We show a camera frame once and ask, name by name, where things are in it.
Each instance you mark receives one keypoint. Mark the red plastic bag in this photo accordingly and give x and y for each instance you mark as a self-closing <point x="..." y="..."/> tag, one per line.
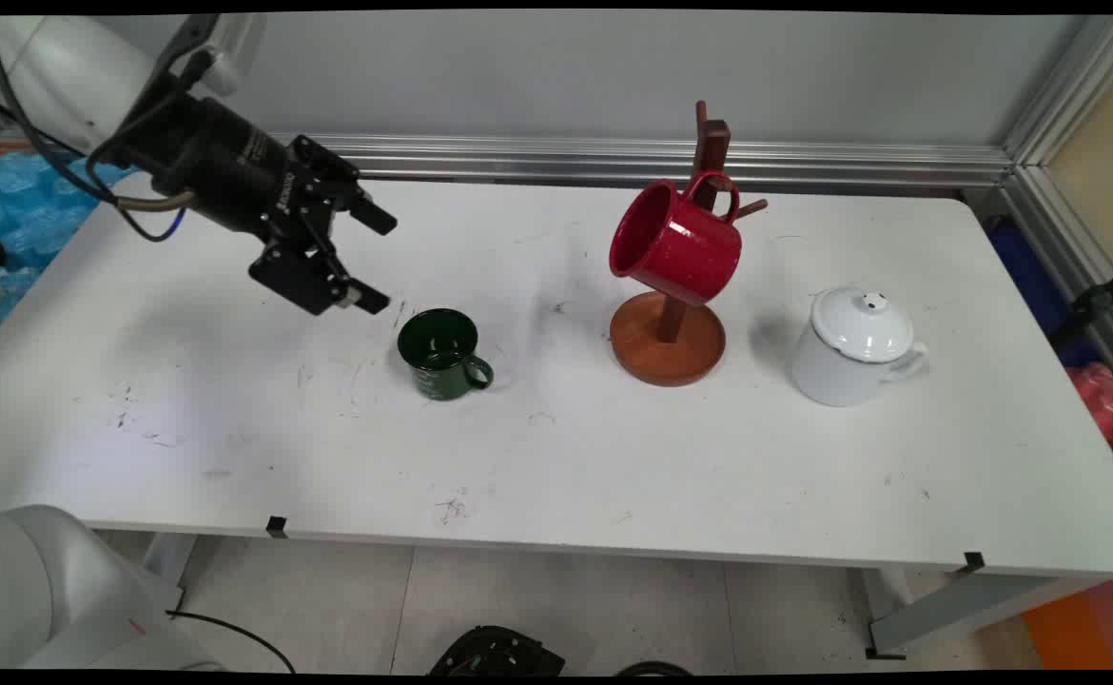
<point x="1103" y="404"/>

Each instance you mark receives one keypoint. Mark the grey upright table leg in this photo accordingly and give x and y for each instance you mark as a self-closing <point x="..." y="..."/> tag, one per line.
<point x="168" y="566"/>

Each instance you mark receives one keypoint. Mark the white enamel pot lid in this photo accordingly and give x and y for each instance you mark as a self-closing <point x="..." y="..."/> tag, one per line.
<point x="861" y="323"/>

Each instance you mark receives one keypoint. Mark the dark green enamel mug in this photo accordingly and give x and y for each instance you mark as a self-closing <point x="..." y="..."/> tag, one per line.
<point x="442" y="371"/>

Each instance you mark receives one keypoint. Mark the black device on floor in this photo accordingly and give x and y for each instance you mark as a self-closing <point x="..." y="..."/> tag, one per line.
<point x="499" y="652"/>

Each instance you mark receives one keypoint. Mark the brown wooden mug tree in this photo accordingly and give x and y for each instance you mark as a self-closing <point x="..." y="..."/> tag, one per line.
<point x="666" y="357"/>

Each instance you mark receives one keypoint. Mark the white enamel pot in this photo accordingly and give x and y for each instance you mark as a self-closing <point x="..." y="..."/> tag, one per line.
<point x="828" y="376"/>

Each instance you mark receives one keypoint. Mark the white robot base link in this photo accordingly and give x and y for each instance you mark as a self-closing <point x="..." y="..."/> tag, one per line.
<point x="52" y="590"/>

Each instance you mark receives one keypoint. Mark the aluminium corner frame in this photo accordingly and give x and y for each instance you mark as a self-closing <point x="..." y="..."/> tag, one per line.
<point x="1070" y="105"/>

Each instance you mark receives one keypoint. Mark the orange box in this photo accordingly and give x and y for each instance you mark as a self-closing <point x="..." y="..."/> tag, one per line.
<point x="1070" y="633"/>

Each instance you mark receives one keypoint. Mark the red speckled enamel mug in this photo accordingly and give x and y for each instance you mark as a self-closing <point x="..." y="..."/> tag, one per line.
<point x="690" y="247"/>

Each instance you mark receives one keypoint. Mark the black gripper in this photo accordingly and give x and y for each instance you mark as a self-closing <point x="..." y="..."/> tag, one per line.
<point x="224" y="162"/>

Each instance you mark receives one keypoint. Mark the grey slanted table leg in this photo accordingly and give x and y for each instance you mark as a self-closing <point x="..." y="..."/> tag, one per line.
<point x="975" y="604"/>

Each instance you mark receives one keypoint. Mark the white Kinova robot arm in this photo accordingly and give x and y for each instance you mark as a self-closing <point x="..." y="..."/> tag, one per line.
<point x="62" y="76"/>

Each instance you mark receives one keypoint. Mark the aluminium rail along wall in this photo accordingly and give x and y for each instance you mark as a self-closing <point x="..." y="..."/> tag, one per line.
<point x="661" y="162"/>

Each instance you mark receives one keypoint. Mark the blue plastic bottle pack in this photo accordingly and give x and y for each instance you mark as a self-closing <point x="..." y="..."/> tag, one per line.
<point x="33" y="209"/>

